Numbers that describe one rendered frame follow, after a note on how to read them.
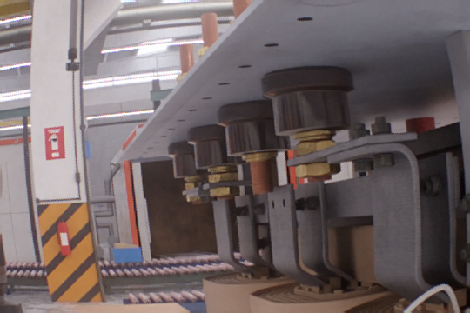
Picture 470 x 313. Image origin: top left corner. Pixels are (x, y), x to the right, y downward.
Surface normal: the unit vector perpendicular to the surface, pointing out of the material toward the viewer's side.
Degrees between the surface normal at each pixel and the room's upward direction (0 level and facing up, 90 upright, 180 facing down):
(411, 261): 90
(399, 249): 90
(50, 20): 90
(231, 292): 90
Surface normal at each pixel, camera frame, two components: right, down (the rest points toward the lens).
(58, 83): 0.20, -0.08
